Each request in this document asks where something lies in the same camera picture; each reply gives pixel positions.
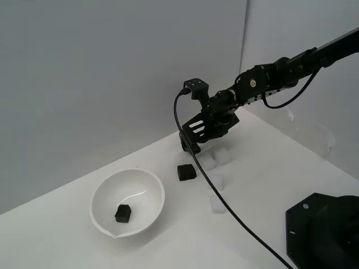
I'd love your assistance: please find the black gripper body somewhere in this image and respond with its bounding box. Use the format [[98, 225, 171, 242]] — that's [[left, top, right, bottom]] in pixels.
[[181, 89, 241, 144]]

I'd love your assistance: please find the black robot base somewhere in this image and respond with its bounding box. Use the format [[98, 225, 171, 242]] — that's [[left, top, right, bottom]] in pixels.
[[285, 192, 359, 269]]

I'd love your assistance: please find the white bowl with spout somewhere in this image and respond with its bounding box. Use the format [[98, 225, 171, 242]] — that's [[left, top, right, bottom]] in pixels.
[[89, 169, 165, 239]]

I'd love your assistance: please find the white foam cube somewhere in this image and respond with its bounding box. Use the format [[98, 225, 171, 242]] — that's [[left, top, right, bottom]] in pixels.
[[214, 148, 233, 166], [209, 195, 227, 214], [207, 174, 225, 191], [200, 153, 217, 171]]

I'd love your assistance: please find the thick black camera cable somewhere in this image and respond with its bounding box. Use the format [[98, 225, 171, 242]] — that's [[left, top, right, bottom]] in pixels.
[[173, 89, 294, 269]]

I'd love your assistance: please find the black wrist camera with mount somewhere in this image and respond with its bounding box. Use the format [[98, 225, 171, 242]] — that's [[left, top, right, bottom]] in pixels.
[[182, 78, 210, 109]]

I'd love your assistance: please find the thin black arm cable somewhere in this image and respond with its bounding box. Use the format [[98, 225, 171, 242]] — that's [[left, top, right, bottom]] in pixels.
[[262, 67, 322, 109]]

